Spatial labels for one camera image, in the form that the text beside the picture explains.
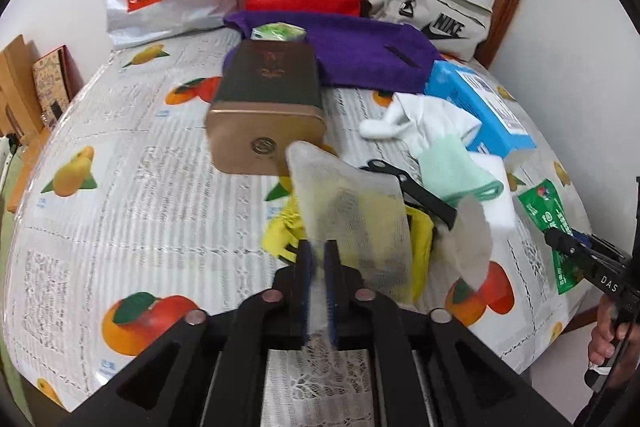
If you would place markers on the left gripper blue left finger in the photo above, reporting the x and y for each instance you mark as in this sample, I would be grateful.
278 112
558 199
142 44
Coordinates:
305 267

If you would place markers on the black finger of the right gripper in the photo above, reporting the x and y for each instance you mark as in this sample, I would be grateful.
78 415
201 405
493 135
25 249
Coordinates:
589 252

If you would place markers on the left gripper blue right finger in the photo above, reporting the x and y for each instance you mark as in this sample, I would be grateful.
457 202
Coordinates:
335 290

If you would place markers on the green snack packet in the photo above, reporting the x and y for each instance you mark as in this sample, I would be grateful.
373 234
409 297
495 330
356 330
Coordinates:
542 204

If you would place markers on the white mesh pouch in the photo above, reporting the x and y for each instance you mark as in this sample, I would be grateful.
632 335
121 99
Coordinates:
363 212

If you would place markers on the green tissue packet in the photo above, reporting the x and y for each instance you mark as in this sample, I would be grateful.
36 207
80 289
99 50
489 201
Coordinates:
278 31

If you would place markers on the right hand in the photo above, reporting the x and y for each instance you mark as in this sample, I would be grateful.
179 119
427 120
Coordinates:
601 345

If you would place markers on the yellow cloth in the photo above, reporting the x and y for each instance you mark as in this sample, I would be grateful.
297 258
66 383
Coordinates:
284 232

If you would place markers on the white tissue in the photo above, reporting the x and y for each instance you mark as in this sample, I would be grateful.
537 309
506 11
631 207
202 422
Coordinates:
466 246

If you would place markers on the blue cardboard box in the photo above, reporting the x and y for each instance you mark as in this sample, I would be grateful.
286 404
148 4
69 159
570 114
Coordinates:
501 132

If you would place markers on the mint green cloth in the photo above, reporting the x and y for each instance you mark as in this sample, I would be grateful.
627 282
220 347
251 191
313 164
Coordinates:
449 171

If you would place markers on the dark green gold tin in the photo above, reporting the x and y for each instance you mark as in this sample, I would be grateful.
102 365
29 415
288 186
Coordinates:
269 96

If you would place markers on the white sock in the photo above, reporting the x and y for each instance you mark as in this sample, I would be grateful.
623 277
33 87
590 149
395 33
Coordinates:
419 120

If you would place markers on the purple towel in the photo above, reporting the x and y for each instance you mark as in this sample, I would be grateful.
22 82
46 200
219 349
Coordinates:
355 52

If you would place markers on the grey Nike waist bag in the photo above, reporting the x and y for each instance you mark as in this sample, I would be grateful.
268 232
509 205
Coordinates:
455 27

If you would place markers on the brown framed board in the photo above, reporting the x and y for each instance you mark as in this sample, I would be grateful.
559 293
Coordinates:
53 86

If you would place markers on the wooden chair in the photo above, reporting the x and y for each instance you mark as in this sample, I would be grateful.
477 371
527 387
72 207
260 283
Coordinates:
21 112

